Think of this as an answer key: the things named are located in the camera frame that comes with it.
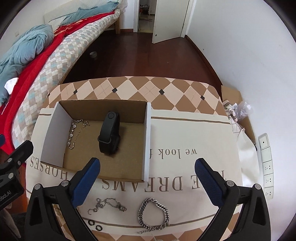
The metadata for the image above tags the open cardboard box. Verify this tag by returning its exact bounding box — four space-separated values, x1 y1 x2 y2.
40 99 152 182

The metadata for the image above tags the white tissue paper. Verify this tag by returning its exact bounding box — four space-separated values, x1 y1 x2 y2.
4 77 19 95

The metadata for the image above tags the clear plastic bag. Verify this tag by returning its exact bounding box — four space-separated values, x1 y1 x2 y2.
234 101 253 121

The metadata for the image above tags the black smart band watch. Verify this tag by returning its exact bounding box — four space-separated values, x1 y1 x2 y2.
98 111 120 155

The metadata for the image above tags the white door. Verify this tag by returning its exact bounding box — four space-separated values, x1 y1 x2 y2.
152 0 190 44

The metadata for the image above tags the printed diamond pattern tablecloth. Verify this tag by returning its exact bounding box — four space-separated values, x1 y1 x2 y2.
26 76 242 240

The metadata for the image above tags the teal blue duvet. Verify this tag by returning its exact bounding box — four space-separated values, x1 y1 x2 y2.
0 0 121 106

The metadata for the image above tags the thin silver charm chain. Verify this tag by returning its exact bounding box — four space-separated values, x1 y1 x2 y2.
87 197 127 215

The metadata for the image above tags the argyle patterned mattress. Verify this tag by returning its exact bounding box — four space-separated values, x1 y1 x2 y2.
2 7 121 153

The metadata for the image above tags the silver crystal link bracelet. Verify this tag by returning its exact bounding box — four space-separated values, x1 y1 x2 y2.
67 119 90 150

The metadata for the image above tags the thick silver curb bracelet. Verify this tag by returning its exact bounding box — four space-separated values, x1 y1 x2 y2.
137 197 170 234

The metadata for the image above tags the white power strip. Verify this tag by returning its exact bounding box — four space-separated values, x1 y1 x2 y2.
258 133 274 200

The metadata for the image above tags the red blanket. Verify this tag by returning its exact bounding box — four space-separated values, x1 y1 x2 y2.
0 11 115 130

